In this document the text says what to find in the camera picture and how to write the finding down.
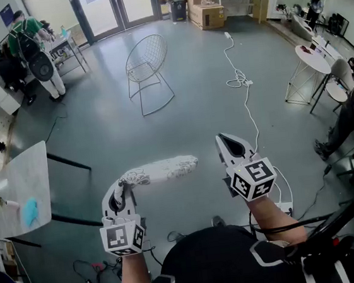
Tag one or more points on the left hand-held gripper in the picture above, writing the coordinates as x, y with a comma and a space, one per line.
121, 237

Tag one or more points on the white floral cushion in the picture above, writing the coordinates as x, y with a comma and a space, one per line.
167, 169

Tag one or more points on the marble table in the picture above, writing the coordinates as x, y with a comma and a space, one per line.
23, 187

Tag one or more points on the white socket block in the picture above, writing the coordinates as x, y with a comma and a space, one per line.
284, 207

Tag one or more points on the black white device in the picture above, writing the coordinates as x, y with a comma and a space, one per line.
47, 28

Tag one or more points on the large cardboard box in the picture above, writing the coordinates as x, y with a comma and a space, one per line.
207, 15

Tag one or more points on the black trash bin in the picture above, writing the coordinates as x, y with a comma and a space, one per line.
178, 10

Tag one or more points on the white power strip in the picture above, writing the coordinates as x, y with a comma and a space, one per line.
227, 34

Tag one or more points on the blue cloth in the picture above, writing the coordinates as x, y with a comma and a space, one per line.
31, 211

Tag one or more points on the cardboard panel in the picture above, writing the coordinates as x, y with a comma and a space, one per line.
260, 4

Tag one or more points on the white cart table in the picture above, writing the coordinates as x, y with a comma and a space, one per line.
65, 44

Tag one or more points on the person's left forearm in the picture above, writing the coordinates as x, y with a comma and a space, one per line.
132, 276

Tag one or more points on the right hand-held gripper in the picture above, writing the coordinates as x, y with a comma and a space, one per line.
252, 179

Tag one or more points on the blue spray bottle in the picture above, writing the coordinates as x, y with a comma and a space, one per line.
63, 30

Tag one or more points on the round white table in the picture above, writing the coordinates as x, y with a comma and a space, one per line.
311, 55

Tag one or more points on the black body-worn rig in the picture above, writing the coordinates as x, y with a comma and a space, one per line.
335, 221

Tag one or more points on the person's right forearm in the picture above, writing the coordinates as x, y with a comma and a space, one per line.
275, 221

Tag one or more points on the small white side table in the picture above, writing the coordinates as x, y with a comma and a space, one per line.
325, 46

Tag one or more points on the person's right shoe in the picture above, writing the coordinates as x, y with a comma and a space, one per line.
218, 221

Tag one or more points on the white cabinet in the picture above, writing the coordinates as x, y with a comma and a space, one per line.
1, 94

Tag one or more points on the person's black shirt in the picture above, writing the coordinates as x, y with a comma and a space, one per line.
216, 260

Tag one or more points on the blue wall poster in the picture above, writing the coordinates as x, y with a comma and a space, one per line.
7, 15

